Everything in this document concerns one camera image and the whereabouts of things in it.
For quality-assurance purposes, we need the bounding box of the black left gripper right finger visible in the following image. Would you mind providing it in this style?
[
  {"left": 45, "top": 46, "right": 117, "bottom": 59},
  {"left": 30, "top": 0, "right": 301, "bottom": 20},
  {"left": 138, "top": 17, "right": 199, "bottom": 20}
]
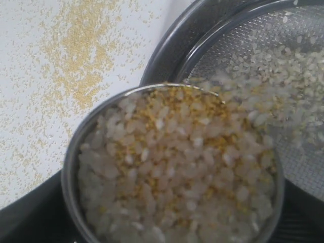
[{"left": 268, "top": 177, "right": 323, "bottom": 242}]

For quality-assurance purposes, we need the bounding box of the small steel cup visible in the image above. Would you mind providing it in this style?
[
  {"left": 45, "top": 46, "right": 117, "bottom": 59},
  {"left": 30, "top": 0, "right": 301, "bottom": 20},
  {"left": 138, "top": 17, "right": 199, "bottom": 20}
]
[{"left": 62, "top": 84, "right": 284, "bottom": 242}]

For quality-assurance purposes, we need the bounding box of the round steel mesh sieve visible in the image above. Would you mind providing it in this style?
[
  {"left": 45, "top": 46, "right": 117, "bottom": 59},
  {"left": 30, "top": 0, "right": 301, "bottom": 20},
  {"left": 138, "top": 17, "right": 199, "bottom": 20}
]
[{"left": 141, "top": 1, "right": 323, "bottom": 200}]

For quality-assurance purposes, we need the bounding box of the rice and millet mixture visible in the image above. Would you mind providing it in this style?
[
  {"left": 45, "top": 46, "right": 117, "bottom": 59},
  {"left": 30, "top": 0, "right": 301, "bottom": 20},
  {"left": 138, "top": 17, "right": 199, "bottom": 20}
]
[{"left": 78, "top": 46, "right": 323, "bottom": 242}]

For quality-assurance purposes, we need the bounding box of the yellow millet pile on table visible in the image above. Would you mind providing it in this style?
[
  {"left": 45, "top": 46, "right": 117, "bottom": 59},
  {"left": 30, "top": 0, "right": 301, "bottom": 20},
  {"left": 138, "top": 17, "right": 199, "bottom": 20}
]
[{"left": 43, "top": 1, "right": 116, "bottom": 110}]

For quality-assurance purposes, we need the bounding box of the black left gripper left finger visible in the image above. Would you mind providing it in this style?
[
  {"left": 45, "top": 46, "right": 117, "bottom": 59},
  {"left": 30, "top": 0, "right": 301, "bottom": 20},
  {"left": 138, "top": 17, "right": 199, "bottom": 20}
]
[{"left": 1, "top": 170, "right": 84, "bottom": 242}]

